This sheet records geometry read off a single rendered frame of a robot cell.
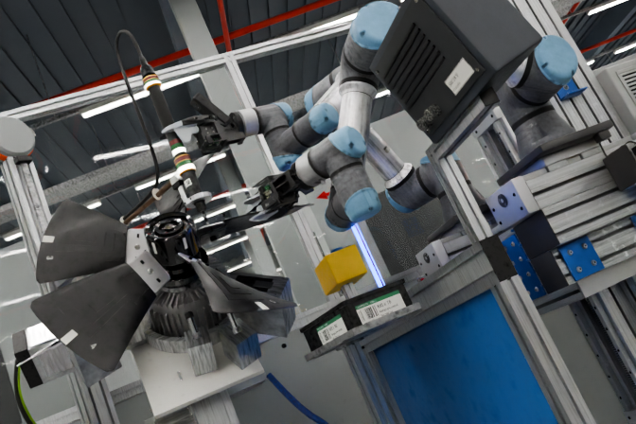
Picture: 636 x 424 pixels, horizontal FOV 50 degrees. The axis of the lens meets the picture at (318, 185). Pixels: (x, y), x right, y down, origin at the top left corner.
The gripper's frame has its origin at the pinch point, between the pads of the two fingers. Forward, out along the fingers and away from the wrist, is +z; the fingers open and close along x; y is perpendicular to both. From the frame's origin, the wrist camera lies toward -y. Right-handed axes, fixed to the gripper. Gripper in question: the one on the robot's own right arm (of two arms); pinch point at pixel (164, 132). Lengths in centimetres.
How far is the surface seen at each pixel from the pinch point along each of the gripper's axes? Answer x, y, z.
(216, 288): -19, 47, 8
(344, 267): 15, 45, -40
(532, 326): -59, 79, -29
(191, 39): 389, -282, -190
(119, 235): 7.4, 21.1, 17.5
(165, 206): 17.8, 13.2, 1.4
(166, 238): -6.4, 29.3, 10.8
